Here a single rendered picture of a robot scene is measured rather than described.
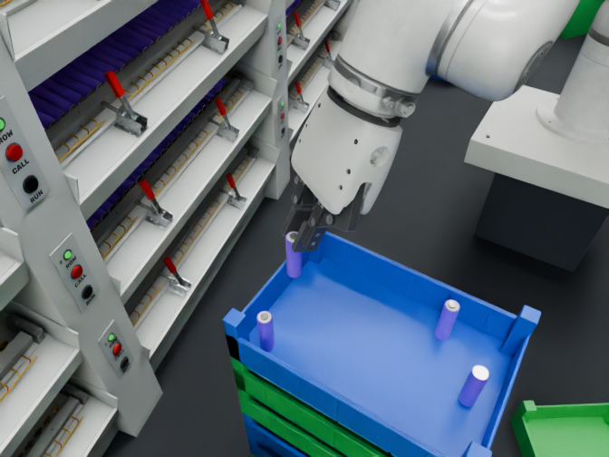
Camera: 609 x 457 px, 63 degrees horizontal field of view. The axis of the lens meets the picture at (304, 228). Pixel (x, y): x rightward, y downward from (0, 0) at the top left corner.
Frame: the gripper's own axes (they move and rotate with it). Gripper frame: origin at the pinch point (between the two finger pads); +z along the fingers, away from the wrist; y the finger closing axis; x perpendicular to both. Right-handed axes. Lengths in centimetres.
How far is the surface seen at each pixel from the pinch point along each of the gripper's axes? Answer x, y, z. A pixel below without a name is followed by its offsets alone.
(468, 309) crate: -20.4, -11.8, 3.8
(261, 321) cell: 3.0, -3.3, 10.9
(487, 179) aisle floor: -97, 39, 16
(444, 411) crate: -12.8, -19.9, 10.5
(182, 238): -9, 42, 37
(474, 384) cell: -12.6, -20.4, 4.7
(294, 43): -45, 79, 3
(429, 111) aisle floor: -104, 76, 13
